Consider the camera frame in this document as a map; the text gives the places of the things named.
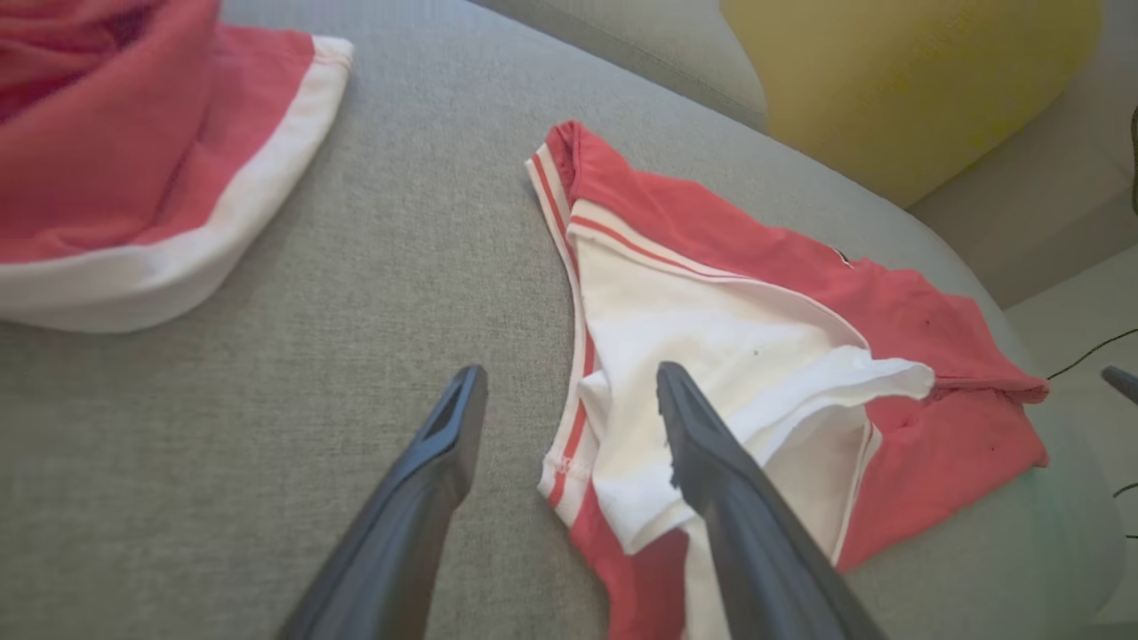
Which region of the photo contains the red shorts white hem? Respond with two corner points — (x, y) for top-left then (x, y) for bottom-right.
(0, 0), (355, 334)

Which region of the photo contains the red basketball jersey white trim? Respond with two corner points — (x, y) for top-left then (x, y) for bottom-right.
(525, 120), (1052, 640)

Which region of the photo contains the light grey sofa section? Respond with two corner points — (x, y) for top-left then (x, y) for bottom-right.
(471, 0), (1138, 310)

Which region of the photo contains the right wrist camera black cable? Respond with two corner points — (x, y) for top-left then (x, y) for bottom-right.
(1047, 327), (1138, 381)

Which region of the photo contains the yellow sofa cushion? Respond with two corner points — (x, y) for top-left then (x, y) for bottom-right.
(720, 0), (1105, 210)

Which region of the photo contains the thin black cable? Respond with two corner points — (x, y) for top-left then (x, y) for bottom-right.
(1111, 480), (1138, 540)

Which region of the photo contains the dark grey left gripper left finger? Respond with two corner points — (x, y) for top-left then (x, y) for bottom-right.
(277, 364), (488, 640)

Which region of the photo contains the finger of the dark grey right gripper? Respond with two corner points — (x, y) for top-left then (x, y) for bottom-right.
(1101, 364), (1138, 406)

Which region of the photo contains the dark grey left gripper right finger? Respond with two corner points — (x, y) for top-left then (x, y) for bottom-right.
(656, 361), (886, 640)

